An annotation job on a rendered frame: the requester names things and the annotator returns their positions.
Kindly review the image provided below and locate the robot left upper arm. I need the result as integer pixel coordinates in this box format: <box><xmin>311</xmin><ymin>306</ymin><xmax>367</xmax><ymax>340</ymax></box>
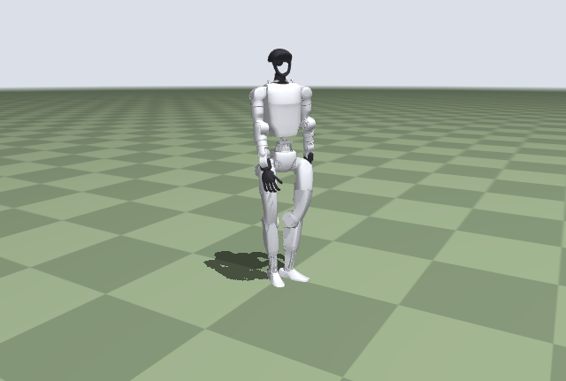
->
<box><xmin>299</xmin><ymin>85</ymin><xmax>316</xmax><ymax>131</ymax></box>

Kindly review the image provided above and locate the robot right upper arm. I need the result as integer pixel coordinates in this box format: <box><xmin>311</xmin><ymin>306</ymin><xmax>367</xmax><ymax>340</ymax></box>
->
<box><xmin>249</xmin><ymin>87</ymin><xmax>269</xmax><ymax>134</ymax></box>

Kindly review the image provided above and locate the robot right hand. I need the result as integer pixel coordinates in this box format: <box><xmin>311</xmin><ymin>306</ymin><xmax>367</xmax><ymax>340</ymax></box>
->
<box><xmin>260</xmin><ymin>158</ymin><xmax>283</xmax><ymax>193</ymax></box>

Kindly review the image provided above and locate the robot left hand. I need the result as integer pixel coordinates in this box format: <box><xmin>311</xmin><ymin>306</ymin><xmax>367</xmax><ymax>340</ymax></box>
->
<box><xmin>303</xmin><ymin>152</ymin><xmax>313</xmax><ymax>163</ymax></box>

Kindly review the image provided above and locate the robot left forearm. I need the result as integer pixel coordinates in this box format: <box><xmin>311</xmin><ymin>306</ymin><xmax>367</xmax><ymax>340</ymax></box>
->
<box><xmin>302</xmin><ymin>128</ymin><xmax>315</xmax><ymax>159</ymax></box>

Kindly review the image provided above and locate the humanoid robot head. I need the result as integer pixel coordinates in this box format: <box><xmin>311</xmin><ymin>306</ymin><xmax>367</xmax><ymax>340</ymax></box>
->
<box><xmin>268</xmin><ymin>49</ymin><xmax>292</xmax><ymax>84</ymax></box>

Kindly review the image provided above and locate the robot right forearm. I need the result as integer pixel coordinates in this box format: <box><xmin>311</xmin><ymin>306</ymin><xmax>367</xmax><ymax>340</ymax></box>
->
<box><xmin>254</xmin><ymin>123</ymin><xmax>270</xmax><ymax>168</ymax></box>

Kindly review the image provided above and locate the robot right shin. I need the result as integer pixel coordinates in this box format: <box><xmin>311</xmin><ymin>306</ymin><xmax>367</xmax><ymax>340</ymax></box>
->
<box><xmin>262</xmin><ymin>217</ymin><xmax>279</xmax><ymax>274</ymax></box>

